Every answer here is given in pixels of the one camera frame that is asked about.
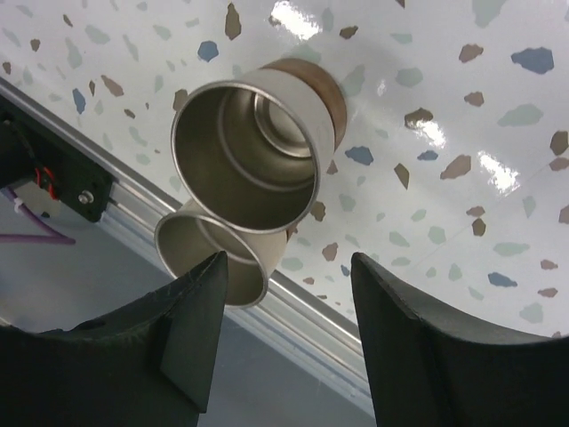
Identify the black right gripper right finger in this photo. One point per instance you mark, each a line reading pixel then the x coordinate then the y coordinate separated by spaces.
pixel 430 364

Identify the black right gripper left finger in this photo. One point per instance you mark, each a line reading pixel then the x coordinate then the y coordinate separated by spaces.
pixel 148 363

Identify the steel cup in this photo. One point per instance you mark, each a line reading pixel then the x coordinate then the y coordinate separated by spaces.
pixel 188 236
pixel 252 151

